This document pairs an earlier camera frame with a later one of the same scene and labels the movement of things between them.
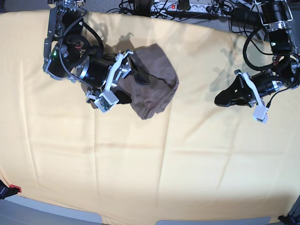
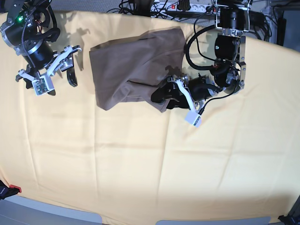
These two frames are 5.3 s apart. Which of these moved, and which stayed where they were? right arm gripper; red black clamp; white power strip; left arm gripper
Moved: left arm gripper; right arm gripper
Stayed: white power strip; red black clamp
